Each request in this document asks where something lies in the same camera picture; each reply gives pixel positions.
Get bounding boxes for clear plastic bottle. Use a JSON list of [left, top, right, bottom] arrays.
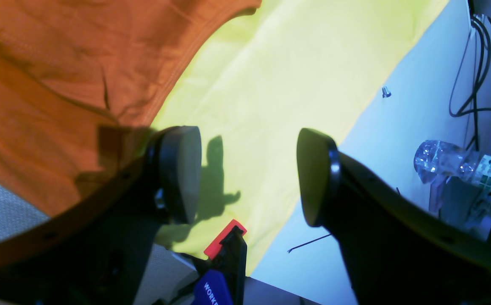
[[413, 140, 491, 193]]

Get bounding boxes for screen-left right gripper black right finger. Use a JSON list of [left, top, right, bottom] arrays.
[[296, 129, 491, 305]]

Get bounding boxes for terracotta orange T-shirt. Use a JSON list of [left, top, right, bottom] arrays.
[[0, 0, 261, 216]]

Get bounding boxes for screen-left right gripper black left finger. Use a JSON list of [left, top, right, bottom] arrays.
[[0, 126, 202, 305]]

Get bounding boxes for yellow table cloth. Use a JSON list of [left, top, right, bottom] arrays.
[[0, 0, 451, 276]]

